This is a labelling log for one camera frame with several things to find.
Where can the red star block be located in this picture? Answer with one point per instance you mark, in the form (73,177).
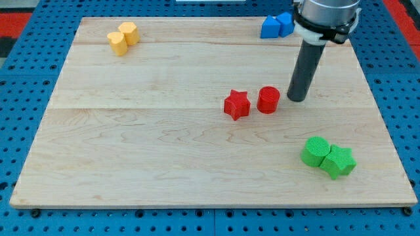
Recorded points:
(237,104)

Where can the light wooden board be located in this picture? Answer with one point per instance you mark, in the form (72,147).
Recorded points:
(148,129)

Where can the red cylinder block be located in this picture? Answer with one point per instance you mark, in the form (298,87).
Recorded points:
(268,99)

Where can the blue triangle block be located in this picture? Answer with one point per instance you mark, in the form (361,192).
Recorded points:
(270,28)

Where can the green cylinder block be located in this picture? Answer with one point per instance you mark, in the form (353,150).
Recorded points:
(315,150)

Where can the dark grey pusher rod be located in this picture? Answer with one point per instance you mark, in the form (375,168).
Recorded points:
(303,73)

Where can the yellow hexagon block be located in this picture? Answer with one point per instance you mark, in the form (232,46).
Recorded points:
(130,31)

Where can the blue cube block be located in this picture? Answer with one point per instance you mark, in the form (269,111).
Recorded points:
(285,20)

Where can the yellow heart block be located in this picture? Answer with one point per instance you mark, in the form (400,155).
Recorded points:
(117,43)

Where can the green star block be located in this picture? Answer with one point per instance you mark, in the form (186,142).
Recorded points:
(339,162)

